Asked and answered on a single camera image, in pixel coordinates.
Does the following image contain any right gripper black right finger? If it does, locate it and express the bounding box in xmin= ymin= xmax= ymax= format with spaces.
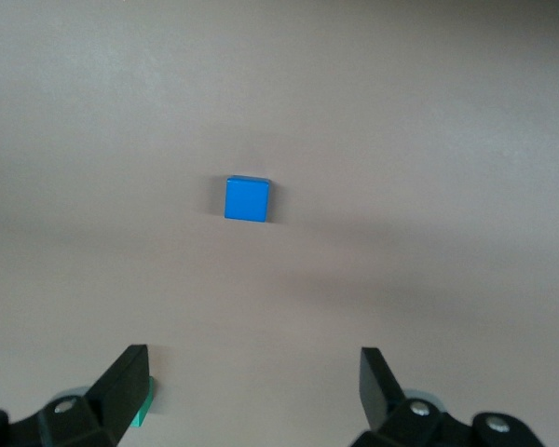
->
xmin=351 ymin=346 xmax=549 ymax=447

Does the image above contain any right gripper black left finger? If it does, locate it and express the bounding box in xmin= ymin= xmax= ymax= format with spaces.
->
xmin=0 ymin=344 xmax=150 ymax=447

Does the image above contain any blue cube block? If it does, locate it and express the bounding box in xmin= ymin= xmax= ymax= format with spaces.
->
xmin=223 ymin=174 xmax=272 ymax=224

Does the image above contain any green cube block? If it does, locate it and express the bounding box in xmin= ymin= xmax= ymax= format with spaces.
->
xmin=129 ymin=375 xmax=157 ymax=430

